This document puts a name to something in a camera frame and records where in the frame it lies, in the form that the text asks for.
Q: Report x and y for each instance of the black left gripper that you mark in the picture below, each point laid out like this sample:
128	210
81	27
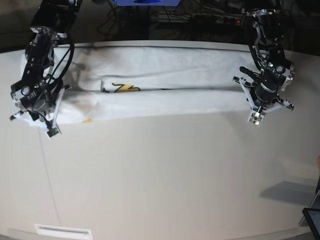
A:
264	92

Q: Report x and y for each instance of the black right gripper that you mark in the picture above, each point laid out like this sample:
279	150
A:
39	107

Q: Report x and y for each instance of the white printed T-shirt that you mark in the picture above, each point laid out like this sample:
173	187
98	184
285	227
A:
120	82

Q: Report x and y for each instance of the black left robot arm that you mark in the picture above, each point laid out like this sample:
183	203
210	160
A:
264	35

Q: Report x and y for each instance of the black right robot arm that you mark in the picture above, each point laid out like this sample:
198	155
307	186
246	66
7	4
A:
36	93

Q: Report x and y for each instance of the black power strip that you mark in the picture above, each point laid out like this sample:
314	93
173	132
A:
217	19

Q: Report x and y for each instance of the white label strip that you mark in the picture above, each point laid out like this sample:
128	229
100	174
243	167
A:
63	232

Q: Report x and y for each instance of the black tablet screen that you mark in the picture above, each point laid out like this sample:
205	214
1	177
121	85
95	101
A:
312	216

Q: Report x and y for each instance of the white wrist camera left mount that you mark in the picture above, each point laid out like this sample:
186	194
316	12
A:
257	114

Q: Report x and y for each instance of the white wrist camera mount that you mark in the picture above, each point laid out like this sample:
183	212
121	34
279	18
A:
50	127
257	114

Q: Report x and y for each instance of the white wrist camera right mount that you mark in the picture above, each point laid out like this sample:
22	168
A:
50	127

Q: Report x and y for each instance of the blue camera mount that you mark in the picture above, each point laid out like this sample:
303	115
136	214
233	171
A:
124	3

